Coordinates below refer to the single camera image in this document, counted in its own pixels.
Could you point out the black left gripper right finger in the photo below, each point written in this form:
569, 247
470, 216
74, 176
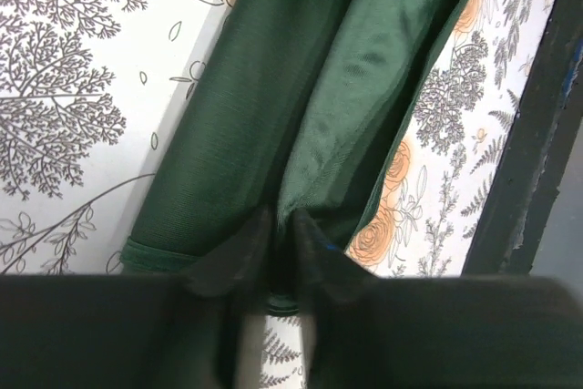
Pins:
363, 331

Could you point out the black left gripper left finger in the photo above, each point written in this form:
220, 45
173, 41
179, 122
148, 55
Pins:
201, 327

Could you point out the dark green cloth napkin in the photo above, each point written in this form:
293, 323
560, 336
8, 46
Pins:
297, 108

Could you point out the floral patterned tablecloth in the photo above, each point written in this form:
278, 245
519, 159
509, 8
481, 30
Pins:
92, 92

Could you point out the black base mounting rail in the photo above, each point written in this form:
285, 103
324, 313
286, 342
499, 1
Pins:
536, 154

